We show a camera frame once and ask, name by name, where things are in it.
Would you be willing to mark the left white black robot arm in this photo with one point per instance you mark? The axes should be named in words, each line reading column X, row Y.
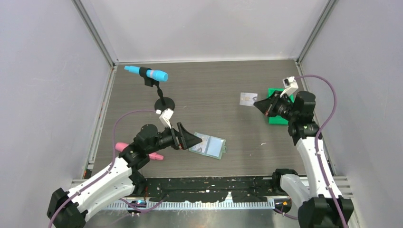
column 73, row 208

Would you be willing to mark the silver VIP card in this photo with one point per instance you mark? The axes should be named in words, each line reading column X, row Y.
column 203, row 146
column 248, row 99

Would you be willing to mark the aluminium frame rail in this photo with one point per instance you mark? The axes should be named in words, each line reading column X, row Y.
column 227, row 203

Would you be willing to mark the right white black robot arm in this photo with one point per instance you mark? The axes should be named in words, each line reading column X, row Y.
column 320, row 204

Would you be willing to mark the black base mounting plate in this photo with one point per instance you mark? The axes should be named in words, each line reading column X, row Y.
column 211, row 189

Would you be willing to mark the green plastic bin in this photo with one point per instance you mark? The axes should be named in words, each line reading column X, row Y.
column 276, row 120

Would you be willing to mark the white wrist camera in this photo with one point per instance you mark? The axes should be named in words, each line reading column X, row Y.
column 165, row 116
column 290, row 86

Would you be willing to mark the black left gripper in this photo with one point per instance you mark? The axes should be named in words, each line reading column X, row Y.
column 182, row 139

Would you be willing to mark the black microphone stand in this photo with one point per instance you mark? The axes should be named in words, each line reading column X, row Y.
column 163, row 102

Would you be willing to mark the mint green card holder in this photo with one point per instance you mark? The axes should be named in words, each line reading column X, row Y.
column 216, row 147

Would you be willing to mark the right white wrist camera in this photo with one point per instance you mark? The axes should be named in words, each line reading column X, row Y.
column 290, row 86

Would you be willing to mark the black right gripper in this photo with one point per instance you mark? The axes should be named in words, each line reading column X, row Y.
column 267, row 106

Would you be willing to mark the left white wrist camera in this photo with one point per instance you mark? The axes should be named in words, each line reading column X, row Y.
column 165, row 116

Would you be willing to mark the blue toy microphone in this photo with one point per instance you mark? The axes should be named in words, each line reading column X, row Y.
column 144, row 72

